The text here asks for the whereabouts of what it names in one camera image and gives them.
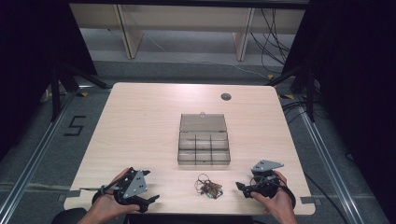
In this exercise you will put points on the grey round table grommet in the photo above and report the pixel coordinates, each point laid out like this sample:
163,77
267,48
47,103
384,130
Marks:
226,96

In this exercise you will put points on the yellow black floor tape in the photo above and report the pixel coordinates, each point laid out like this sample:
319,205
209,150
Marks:
82,94
287,96

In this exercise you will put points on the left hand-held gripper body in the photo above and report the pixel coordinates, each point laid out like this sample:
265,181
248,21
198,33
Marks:
134,185

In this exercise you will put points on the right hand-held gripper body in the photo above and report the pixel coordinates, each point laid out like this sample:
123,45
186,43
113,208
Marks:
266,166

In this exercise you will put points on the person's right hand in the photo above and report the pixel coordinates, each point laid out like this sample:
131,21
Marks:
278,202

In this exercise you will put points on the person's dark clothing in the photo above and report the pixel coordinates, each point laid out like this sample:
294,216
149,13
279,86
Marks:
69,216

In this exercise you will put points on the clear plastic compartment box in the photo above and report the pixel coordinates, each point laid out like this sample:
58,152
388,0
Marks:
203,140

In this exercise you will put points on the person's left hand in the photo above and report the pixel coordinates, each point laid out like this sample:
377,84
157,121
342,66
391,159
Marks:
107,203

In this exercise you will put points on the black metal stand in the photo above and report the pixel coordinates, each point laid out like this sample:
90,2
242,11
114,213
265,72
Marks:
309,93
56,93

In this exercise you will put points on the white shelf unit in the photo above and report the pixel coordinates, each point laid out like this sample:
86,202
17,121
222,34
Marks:
186,18

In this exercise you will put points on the grey tape strip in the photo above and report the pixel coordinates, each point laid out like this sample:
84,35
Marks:
308,200
73,193

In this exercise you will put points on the metal floor rail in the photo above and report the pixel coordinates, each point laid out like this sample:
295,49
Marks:
327,161
34,161

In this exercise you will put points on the dark curtain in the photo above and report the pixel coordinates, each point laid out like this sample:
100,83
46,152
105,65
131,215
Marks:
358,77
28,46

